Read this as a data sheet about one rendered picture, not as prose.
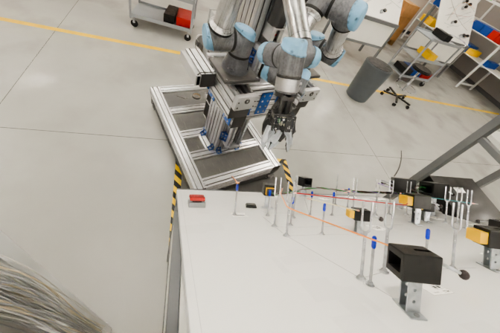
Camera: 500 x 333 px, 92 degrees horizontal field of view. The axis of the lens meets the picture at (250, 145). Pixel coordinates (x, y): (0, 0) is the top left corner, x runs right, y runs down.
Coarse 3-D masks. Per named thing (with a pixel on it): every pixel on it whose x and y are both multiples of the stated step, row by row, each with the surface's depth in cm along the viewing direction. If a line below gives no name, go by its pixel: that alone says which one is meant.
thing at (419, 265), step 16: (400, 256) 35; (416, 256) 34; (432, 256) 34; (400, 272) 34; (416, 272) 34; (432, 272) 34; (464, 272) 36; (400, 288) 37; (416, 288) 35; (400, 304) 37; (416, 304) 35
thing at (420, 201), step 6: (414, 198) 85; (420, 198) 85; (426, 198) 86; (414, 204) 85; (420, 204) 85; (426, 204) 86; (438, 204) 88; (414, 210) 89; (420, 210) 87; (414, 216) 89; (414, 222) 87
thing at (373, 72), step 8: (368, 56) 380; (368, 64) 365; (376, 64) 367; (384, 64) 377; (360, 72) 381; (368, 72) 368; (376, 72) 360; (384, 72) 358; (392, 72) 367; (360, 80) 382; (368, 80) 373; (376, 80) 369; (384, 80) 372; (352, 88) 398; (360, 88) 387; (368, 88) 381; (376, 88) 384; (352, 96) 402; (360, 96) 394; (368, 96) 394
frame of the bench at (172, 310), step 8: (176, 208) 109; (176, 216) 107; (176, 224) 105; (176, 232) 103; (176, 240) 101; (168, 248) 148; (176, 248) 99; (168, 256) 132; (176, 256) 97; (168, 264) 130; (176, 264) 95; (176, 272) 93; (176, 280) 91; (176, 288) 90; (168, 296) 88; (176, 296) 88; (168, 304) 86; (176, 304) 87; (168, 312) 84; (176, 312) 85; (168, 320) 83; (176, 320) 84; (168, 328) 82; (176, 328) 82
